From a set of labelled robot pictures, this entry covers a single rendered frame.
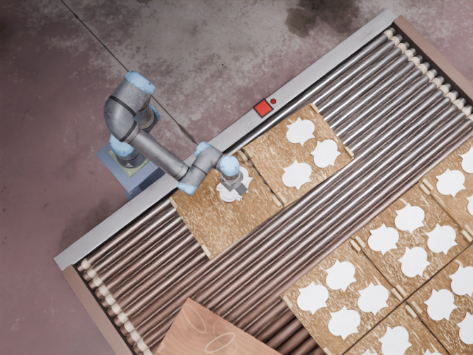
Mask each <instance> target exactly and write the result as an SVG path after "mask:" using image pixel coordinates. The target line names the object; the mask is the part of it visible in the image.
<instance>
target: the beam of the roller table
mask: <svg viewBox="0 0 473 355"><path fill-rule="evenodd" d="M396 18H397V16H396V15H395V14H394V13H393V12H392V11H391V10H390V9H389V8H387V9H385V10H384V11H382V12H381V13H380V14H379V15H377V16H376V17H375V18H373V19H372V20H371V21H370V22H368V23H367V24H365V25H363V26H362V27H361V28H360V29H359V30H357V31H356V32H354V33H353V34H352V35H351V36H349V37H348V38H346V39H345V40H343V41H342V42H341V43H340V44H338V45H337V46H336V47H334V48H333V49H332V50H331V51H329V52H328V53H326V54H325V55H324V56H323V57H321V58H320V59H318V60H317V61H316V62H314V63H313V64H312V65H311V66H309V67H308V68H306V69H305V70H304V71H303V72H301V73H300V74H298V75H297V76H296V77H295V78H293V79H292V80H290V81H289V82H288V83H286V84H285V85H284V86H283V87H281V88H280V89H278V90H277V91H276V92H275V93H273V94H272V95H270V96H269V97H268V98H266V100H267V101H268V103H269V104H270V105H271V106H272V107H273V109H274V111H272V112H271V113H269V114H268V115H267V116H265V117H264V118H263V119H262V118H261V117H260V116H259V115H258V114H257V113H256V112H255V111H254V110H253V109H251V110H250V111H249V112H248V113H246V114H245V115H244V116H242V117H241V118H240V119H238V120H237V121H236V122H234V123H233V124H231V125H230V126H229V127H228V128H226V129H225V130H223V131H222V132H221V133H220V134H218V135H217V136H216V137H214V138H213V139H211V140H210V141H209V142H208V143H209V144H210V145H213V146H214V147H215V148H216V149H218V150H220V151H221V152H222V153H226V152H227V151H229V150H230V149H231V148H232V147H234V146H235V145H236V144H238V143H239V142H240V141H241V140H243V139H244V138H245V137H247V136H248V135H250V134H251V133H252V132H253V131H255V130H256V129H258V128H259V127H260V126H261V125H262V124H264V123H265V122H267V121H268V120H269V119H271V118H272V117H273V116H275V115H276V114H277V113H279V112H280V111H281V110H282V109H284V108H285V107H287V106H288V105H289V104H290V103H291V102H293V101H294V100H296V99H297V98H299V96H301V95H302V94H304V93H305V92H307V91H308V90H309V89H310V88H311V87H313V86H314V85H316V84H317V83H318V82H319V81H320V80H322V79H323V78H325V77H326V76H328V74H330V73H331V72H333V71H334V70H336V69H337V68H338V67H339V66H340V65H342V64H343V63H345V62H346V61H347V60H348V59H350V58H351V57H352V56H354V55H355V54H357V53H358V52H359V51H360V50H361V49H363V48H364V47H366V46H367V45H368V44H369V43H371V42H372V41H374V40H375V39H376V38H378V37H379V36H380V35H382V33H383V32H384V31H386V30H388V29H389V28H390V26H391V24H392V22H393V21H394V20H395V19H396ZM271 99H276V100H277V103H276V104H271V103H270V100H271ZM195 159H196V157H195V156H194V154H192V155H190V156H189V157H188V158H186V159H185V160H183V162H184V163H186V164H187V165H188V166H189V167H190V166H191V165H192V163H193V162H194V161H195ZM177 185H178V181H176V179H174V178H173V177H171V176H170V175H168V174H167V173H166V174H165V175H164V176H163V177H161V178H160V179H158V180H157V181H155V182H154V183H153V184H152V185H150V186H149V187H147V188H146V189H145V190H144V191H142V192H141V193H139V194H138V195H136V197H134V198H133V199H131V200H130V201H129V202H127V203H126V204H125V205H124V206H122V207H121V208H119V209H118V210H117V211H116V212H114V213H113V214H111V215H110V216H109V217H107V218H106V219H105V220H103V221H102V222H101V223H99V224H98V225H97V226H96V227H94V228H93V229H91V230H90V231H89V232H88V233H86V234H85V235H83V236H82V237H81V238H79V239H78V240H77V241H76V242H74V243H73V244H71V245H70V246H69V247H68V248H66V249H65V250H63V251H62V252H61V253H60V254H58V255H57V256H55V257H54V258H53V259H54V260H55V262H56V263H57V264H58V266H59V267H60V269H61V270H64V269H65V268H67V267H68V266H69V265H70V264H73V265H78V264H79V263H81V261H82V260H83V259H85V258H87V257H88V256H90V255H91V254H93V253H94V252H95V251H96V250H97V249H99V248H100V247H102V246H103V245H104V244H105V243H107V242H108V241H110V240H111V239H113V238H114V236H116V235H117V234H119V233H120V232H122V231H123V230H124V229H125V228H127V227H128V226H129V225H131V224H132V223H133V222H134V221H136V220H137V219H139V218H140V217H141V216H143V215H144V214H145V213H146V212H148V211H149V210H151V209H152V208H153V207H154V206H156V205H157V204H159V203H160V202H161V201H162V200H164V199H165V198H166V197H168V196H169V195H170V194H172V193H173V192H174V191H175V190H177V189H178V187H177Z"/></svg>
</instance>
